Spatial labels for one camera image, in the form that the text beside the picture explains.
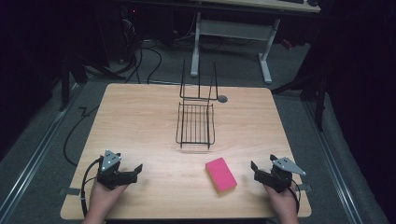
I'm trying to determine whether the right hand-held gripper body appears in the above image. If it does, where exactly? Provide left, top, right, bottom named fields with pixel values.
left=253, top=154, right=307, bottom=194

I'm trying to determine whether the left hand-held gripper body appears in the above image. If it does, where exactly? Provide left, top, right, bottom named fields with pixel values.
left=96, top=149, right=138, bottom=190

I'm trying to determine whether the pink sponge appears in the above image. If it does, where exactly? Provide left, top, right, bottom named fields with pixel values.
left=205, top=157, right=238, bottom=194

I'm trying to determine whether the black wire rack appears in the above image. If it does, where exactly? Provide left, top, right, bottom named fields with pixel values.
left=175, top=59, right=219, bottom=151

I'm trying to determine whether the person's left hand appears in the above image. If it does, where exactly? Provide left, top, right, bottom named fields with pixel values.
left=81, top=179, right=130, bottom=224

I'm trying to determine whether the person's right hand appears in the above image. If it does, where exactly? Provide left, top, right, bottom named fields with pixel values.
left=262, top=184, right=301, bottom=224

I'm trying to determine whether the black metal stand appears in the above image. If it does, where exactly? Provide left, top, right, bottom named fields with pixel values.
left=271, top=55, right=328, bottom=133
left=57, top=52, right=90, bottom=112

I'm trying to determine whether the white-legged desk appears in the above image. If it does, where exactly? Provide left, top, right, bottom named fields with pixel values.
left=190, top=0, right=321, bottom=85

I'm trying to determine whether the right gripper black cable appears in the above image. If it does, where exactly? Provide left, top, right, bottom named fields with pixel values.
left=288, top=179, right=302, bottom=216

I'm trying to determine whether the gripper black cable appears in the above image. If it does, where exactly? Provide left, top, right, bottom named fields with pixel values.
left=288, top=179, right=302, bottom=216
left=80, top=158, right=103, bottom=217

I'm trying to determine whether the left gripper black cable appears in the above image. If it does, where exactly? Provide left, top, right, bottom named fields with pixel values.
left=80, top=158, right=103, bottom=217

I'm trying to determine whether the black floor cable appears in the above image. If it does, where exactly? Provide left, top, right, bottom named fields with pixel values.
left=63, top=105, right=100, bottom=167

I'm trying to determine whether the black cable bundle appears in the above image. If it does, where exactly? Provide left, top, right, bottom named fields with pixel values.
left=106, top=18, right=163, bottom=85

